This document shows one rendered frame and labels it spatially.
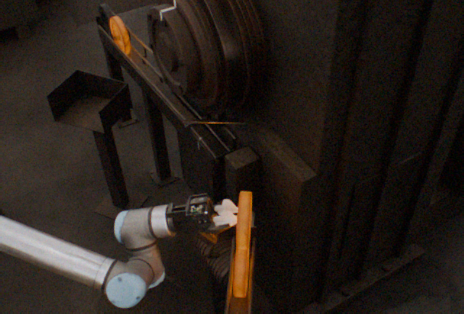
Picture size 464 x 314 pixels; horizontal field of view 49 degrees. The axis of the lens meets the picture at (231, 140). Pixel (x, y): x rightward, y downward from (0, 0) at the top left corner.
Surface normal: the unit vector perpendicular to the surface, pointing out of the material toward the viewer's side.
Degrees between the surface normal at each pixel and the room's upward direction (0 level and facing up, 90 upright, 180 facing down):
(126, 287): 58
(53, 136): 0
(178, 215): 90
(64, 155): 0
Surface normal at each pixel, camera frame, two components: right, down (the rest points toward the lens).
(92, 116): -0.11, -0.75
